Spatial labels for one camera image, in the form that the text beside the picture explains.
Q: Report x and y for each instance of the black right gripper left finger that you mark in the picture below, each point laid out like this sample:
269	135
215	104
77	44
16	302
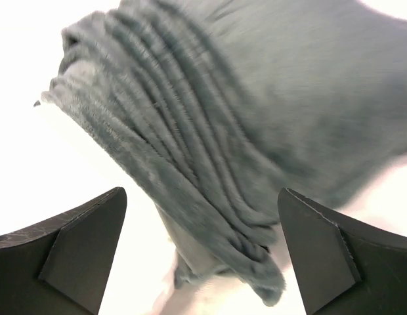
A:
61	265

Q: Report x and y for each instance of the zebra and grey plush pillowcase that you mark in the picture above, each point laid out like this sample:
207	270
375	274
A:
213	106

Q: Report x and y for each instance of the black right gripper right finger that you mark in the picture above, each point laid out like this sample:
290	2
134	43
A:
343	265

